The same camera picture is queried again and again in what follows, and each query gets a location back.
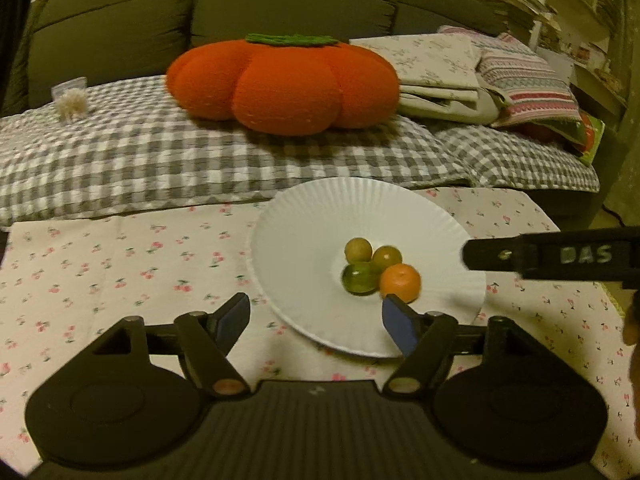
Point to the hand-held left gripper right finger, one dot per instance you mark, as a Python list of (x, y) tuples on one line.
[(399, 325)]

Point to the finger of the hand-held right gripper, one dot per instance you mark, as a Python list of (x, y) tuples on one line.
[(487, 254)]

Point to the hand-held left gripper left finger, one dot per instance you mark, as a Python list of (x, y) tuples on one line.
[(234, 319)]

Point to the orange tangerine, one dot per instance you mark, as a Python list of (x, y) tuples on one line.
[(400, 282)]

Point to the dark green shiny fruit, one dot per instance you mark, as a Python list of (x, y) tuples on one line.
[(360, 278)]

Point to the olive-green round fruit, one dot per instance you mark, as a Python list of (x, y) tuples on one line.
[(387, 256)]

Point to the yellow-green round fruit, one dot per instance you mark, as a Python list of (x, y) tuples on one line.
[(358, 250)]

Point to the white paper plate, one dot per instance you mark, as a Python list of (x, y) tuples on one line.
[(300, 240)]

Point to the person's right hand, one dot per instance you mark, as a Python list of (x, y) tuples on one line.
[(634, 330)]

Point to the green and red bag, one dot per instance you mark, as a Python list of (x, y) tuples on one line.
[(593, 140)]

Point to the cherry print tablecloth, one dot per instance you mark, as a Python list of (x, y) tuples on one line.
[(100, 270)]

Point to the striped patterned pillow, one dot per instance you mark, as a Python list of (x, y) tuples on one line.
[(525, 80)]

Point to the grey checkered blanket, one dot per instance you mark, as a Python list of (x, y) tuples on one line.
[(125, 160)]

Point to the folded floral beige cloth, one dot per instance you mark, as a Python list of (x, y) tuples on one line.
[(425, 60)]

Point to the orange pumpkin cushion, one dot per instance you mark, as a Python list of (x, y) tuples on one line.
[(280, 85)]

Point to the bookshelf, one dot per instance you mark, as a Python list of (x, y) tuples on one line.
[(595, 15)]

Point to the stack of magazines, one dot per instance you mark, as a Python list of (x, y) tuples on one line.
[(510, 2)]

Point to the dark green sofa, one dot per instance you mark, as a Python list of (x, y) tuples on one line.
[(125, 10)]

